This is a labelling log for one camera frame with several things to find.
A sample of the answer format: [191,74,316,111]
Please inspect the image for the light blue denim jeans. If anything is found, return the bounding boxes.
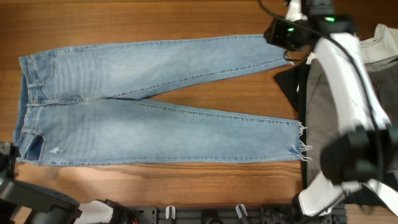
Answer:
[13,34,306,166]

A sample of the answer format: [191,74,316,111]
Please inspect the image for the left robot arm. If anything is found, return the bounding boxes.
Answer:
[1,142,139,224]

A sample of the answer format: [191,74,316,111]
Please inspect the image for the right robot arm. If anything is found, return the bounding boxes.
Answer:
[265,1,397,223]

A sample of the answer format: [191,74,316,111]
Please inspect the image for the black garment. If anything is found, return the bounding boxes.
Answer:
[274,63,312,190]

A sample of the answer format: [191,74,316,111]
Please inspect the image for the white cloth garment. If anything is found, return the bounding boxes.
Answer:
[360,24,397,63]

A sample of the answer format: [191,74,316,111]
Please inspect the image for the grey garment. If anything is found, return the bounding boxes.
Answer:
[306,57,397,184]

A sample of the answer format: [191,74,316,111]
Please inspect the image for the black right camera cable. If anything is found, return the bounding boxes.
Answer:
[257,0,386,175]

